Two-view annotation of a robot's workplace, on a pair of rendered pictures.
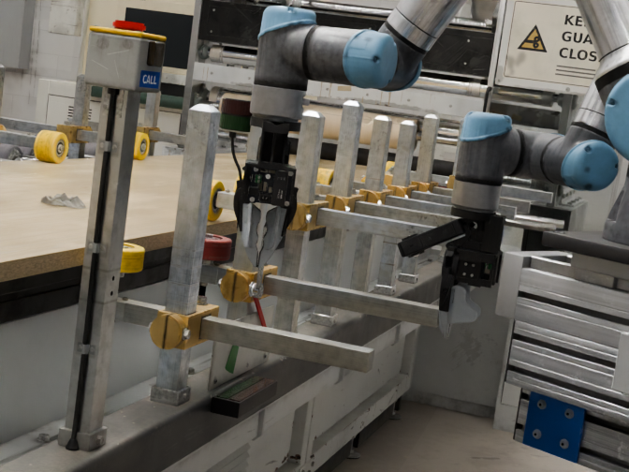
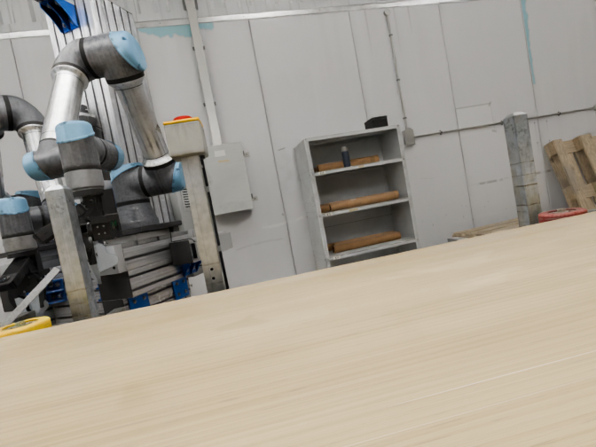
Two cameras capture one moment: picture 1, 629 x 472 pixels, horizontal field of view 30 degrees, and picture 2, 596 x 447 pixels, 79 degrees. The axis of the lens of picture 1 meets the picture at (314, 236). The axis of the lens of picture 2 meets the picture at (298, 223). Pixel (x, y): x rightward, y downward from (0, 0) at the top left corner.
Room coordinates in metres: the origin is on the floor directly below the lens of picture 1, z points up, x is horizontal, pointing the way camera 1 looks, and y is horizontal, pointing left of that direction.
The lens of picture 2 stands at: (1.58, 1.02, 1.02)
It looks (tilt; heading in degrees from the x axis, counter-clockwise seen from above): 3 degrees down; 245
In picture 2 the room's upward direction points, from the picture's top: 11 degrees counter-clockwise
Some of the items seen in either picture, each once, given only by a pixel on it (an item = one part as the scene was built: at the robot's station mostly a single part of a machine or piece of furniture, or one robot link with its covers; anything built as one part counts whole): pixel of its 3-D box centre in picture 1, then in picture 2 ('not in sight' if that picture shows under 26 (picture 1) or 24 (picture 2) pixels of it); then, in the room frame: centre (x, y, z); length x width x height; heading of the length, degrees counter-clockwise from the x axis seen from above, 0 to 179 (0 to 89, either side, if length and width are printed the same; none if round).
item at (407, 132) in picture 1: (395, 217); not in sight; (2.88, -0.19, 0.89); 0.03 x 0.03 x 0.48; 73
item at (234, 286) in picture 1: (247, 282); not in sight; (1.95, 0.10, 0.85); 0.13 x 0.06 x 0.05; 163
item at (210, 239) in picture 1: (205, 267); not in sight; (1.99, 0.18, 0.85); 0.08 x 0.08 x 0.11
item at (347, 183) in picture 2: not in sight; (359, 218); (-0.37, -1.82, 0.78); 0.90 x 0.45 x 1.55; 166
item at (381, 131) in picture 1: (368, 221); not in sight; (2.64, -0.12, 0.90); 0.03 x 0.03 x 0.48; 73
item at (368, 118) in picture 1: (367, 128); not in sight; (4.57, -0.15, 1.05); 1.43 x 0.12 x 0.12; 73
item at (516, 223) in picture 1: (489, 219); not in sight; (3.85, -0.56, 0.83); 0.43 x 0.03 x 0.04; 73
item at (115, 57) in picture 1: (124, 62); (187, 142); (1.44, 0.26, 1.18); 0.07 x 0.07 x 0.08; 73
